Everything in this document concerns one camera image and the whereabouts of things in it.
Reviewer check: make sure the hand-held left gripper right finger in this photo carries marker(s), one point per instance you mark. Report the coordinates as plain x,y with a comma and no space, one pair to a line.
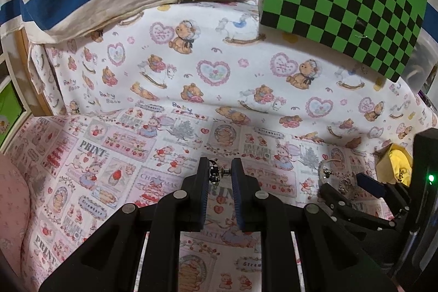
236,196

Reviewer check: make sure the small silver black earring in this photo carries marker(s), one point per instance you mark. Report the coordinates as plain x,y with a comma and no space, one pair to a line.
215,172

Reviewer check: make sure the pink floral cushion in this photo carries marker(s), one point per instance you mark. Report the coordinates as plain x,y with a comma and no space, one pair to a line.
12,210

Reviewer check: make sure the green box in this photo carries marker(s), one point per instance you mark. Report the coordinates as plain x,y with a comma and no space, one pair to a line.
8,114

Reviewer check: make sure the white teddy bear printed cloth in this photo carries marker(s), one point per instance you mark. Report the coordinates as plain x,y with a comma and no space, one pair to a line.
219,73

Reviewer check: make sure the wooden frame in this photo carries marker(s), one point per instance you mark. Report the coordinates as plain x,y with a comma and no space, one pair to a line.
32,86

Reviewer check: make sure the clear plastic container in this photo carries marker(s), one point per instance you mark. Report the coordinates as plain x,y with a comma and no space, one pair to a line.
422,62

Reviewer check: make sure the pink patchwork printed cloth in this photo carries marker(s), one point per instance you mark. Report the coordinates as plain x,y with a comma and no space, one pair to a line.
113,162

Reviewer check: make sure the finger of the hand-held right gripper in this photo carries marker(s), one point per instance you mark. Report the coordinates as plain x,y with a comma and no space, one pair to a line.
345,206
371,185

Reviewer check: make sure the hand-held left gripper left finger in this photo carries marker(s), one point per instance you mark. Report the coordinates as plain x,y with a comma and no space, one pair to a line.
205,196

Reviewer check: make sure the yellow paper box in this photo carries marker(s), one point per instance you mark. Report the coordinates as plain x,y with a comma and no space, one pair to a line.
393,163

